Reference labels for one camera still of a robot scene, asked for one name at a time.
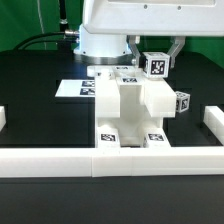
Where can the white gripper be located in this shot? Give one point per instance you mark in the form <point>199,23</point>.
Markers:
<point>178,18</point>

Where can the white chair back frame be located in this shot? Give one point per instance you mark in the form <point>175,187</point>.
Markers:
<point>124,90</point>

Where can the white chair seat part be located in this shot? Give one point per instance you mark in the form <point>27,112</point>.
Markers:
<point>131,132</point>

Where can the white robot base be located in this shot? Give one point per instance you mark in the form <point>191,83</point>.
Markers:
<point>101,48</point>

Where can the white tag sheet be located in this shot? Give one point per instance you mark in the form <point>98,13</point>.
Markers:
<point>76,88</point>

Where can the white obstacle fence bar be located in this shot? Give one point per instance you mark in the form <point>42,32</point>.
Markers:
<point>74,162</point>

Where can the white side block left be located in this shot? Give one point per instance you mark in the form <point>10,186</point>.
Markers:
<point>2,117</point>

